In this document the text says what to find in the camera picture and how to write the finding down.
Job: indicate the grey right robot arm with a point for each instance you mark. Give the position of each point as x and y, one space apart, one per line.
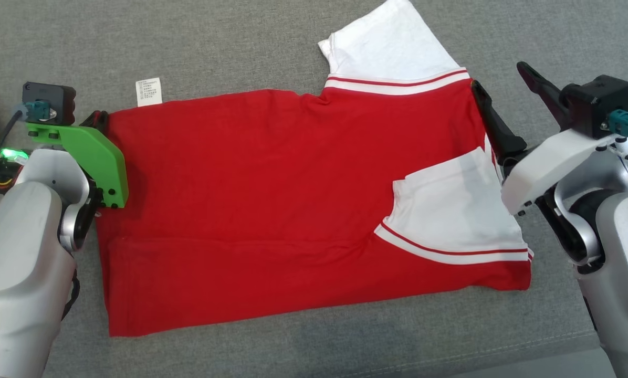
624 252

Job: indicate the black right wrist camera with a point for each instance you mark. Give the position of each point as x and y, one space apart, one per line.
600 102

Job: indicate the red white t-shirt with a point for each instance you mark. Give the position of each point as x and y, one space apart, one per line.
267 199

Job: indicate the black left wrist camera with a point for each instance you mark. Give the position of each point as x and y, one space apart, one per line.
51 100

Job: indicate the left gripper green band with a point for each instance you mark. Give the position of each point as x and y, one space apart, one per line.
98 157

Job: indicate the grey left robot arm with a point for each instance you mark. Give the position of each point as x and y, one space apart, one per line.
20 262

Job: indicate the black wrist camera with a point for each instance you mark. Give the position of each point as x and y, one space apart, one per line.
600 102
51 100

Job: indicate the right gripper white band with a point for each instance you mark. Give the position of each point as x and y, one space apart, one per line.
540 168

